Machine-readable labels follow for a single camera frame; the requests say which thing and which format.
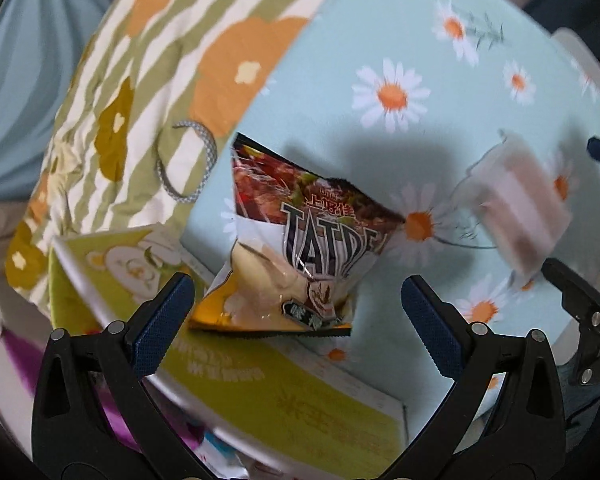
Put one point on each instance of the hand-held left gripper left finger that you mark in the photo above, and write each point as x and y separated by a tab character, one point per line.
165	320

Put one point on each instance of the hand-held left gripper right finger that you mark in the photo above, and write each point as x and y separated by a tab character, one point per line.
432	325

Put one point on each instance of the white translucent snack packet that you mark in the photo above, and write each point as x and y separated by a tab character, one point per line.
515	200

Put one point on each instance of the brown striped-letter snack packet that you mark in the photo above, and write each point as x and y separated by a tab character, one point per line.
305	245

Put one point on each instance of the yellow-green cardboard box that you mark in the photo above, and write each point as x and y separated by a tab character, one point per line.
300	405

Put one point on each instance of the light blue cloth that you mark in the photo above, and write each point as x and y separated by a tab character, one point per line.
30	85

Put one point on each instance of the daisy print tablecloth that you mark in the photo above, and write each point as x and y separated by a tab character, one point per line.
355	20

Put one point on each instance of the green striped floral quilt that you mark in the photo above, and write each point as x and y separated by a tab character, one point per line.
180	35

